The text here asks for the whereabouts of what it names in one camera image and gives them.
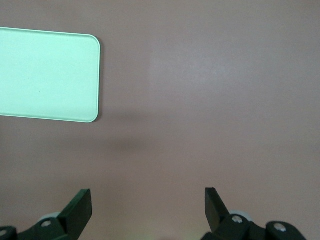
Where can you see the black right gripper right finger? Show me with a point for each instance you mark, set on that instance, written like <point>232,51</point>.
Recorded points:
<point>217,215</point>

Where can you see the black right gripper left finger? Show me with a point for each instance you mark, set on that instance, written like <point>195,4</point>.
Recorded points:
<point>75,215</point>

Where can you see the light green rectangular tray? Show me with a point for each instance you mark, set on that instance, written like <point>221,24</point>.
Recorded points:
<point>50,75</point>

